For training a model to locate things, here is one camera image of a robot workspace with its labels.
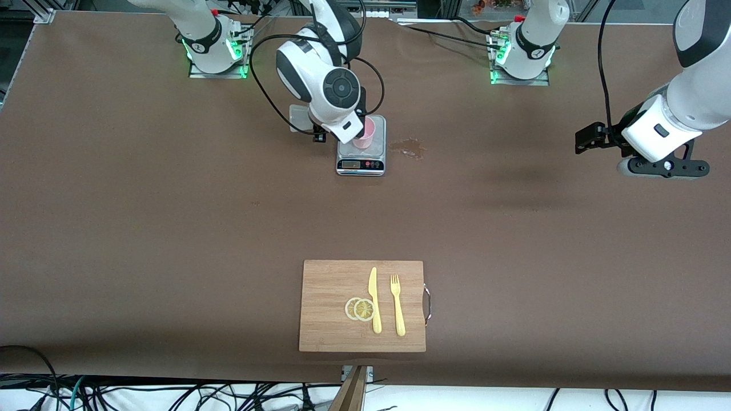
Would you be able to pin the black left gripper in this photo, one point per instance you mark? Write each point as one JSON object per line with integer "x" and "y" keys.
{"x": 612, "y": 137}

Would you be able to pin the translucent sauce bottle orange cap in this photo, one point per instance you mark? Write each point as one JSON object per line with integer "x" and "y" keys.
{"x": 300, "y": 118}

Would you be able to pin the pink plastic cup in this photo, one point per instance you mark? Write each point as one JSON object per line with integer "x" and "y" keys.
{"x": 368, "y": 137}

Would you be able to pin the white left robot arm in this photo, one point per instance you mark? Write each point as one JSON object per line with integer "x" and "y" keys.
{"x": 534, "y": 45}

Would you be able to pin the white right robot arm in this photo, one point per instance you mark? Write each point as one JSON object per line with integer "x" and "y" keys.
{"x": 320, "y": 68}

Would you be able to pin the silver digital kitchen scale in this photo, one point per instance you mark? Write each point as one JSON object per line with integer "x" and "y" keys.
{"x": 361, "y": 165}

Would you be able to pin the white power strip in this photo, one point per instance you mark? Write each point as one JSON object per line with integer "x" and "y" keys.
{"x": 394, "y": 8}

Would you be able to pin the orange artificial flowers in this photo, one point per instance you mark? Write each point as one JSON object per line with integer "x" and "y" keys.
{"x": 491, "y": 5}

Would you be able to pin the yellow lemon slice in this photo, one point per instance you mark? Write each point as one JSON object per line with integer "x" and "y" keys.
{"x": 348, "y": 309}
{"x": 364, "y": 310}

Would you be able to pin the bamboo cutting board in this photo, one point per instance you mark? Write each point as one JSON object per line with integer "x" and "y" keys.
{"x": 325, "y": 319}

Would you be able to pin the brown table cover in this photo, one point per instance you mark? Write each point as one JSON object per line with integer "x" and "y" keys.
{"x": 171, "y": 257}

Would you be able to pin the yellow plastic knife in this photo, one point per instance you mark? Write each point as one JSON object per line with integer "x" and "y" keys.
{"x": 376, "y": 319}

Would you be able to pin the yellow plastic fork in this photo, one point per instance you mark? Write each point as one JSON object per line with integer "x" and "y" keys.
{"x": 400, "y": 317}

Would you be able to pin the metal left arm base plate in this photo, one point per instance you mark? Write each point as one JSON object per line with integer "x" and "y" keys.
{"x": 539, "y": 80}

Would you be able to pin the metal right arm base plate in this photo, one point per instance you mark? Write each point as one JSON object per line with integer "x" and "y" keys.
{"x": 200, "y": 73}

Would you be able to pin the small metal bracket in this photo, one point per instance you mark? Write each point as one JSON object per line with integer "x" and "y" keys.
{"x": 370, "y": 374}

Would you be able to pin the wooden post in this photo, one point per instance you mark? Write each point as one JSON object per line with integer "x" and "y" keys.
{"x": 349, "y": 397}

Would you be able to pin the aluminium frame profile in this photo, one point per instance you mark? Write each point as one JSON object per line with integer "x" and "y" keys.
{"x": 44, "y": 11}

